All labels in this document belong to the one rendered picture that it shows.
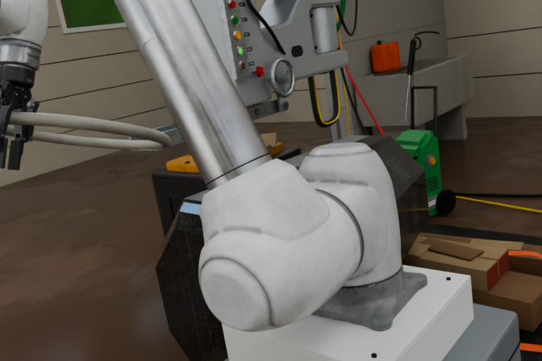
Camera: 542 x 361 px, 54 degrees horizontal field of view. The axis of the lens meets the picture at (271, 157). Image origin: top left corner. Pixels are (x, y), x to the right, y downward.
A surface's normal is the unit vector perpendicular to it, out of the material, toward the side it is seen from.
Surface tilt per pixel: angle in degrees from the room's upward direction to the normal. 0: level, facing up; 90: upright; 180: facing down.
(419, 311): 1
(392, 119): 90
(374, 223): 86
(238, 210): 61
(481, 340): 0
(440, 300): 1
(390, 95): 90
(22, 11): 88
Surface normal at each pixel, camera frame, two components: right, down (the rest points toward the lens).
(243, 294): -0.58, 0.38
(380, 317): -0.11, -0.91
